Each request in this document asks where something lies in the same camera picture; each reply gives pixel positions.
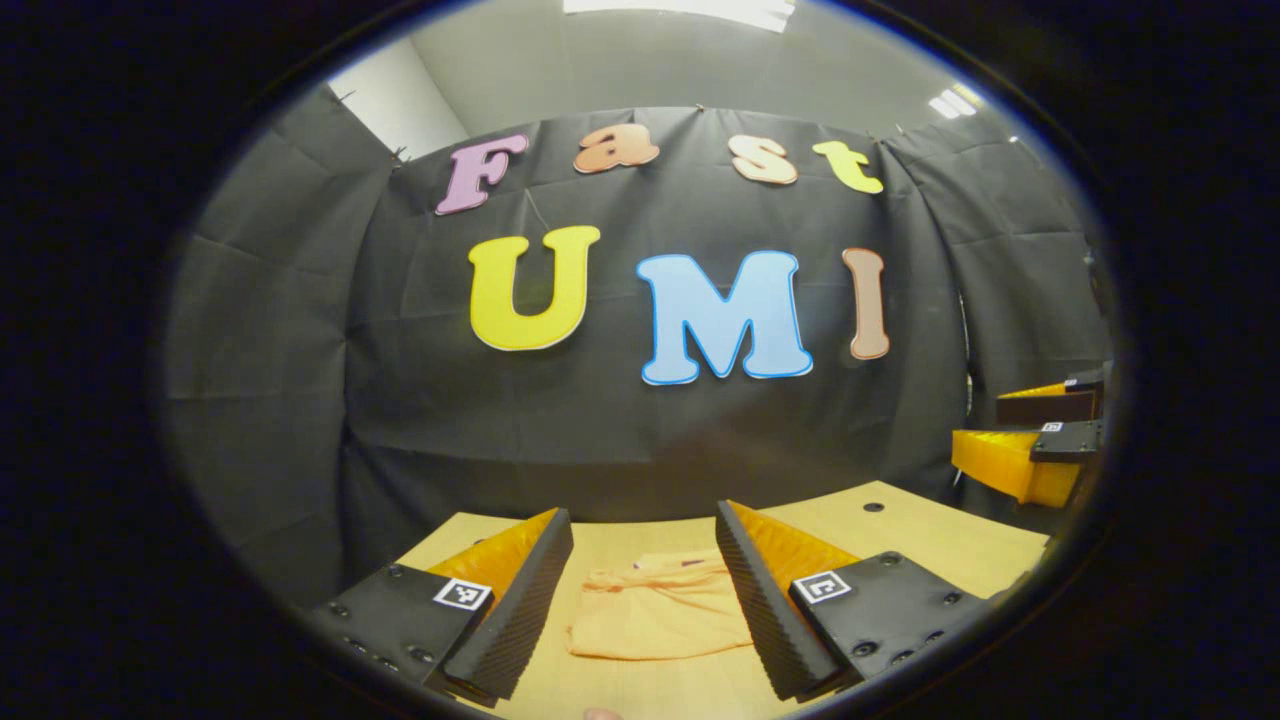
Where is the black backdrop cloth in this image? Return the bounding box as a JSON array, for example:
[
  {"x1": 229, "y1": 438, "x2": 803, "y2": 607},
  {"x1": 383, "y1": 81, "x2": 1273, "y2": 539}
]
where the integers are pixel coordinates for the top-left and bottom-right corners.
[{"x1": 165, "y1": 85, "x2": 1113, "y2": 606}]

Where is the orange T-shirt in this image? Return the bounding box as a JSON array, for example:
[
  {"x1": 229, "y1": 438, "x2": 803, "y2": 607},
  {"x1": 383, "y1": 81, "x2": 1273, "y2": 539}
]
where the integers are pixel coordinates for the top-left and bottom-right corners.
[{"x1": 565, "y1": 548, "x2": 756, "y2": 663}]

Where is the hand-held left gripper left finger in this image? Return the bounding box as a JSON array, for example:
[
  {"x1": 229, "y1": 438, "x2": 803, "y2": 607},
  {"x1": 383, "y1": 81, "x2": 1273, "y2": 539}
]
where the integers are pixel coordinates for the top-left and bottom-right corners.
[{"x1": 300, "y1": 507, "x2": 576, "y2": 709}]

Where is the long ceiling light panel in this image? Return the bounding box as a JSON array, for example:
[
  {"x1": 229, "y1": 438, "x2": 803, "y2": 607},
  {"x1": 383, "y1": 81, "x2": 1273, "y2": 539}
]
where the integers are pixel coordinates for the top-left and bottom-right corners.
[{"x1": 562, "y1": 0, "x2": 798, "y2": 33}]

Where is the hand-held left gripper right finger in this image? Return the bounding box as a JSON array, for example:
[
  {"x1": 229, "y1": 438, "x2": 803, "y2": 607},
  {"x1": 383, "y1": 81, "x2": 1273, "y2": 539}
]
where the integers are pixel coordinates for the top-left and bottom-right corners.
[{"x1": 715, "y1": 499, "x2": 1011, "y2": 703}]

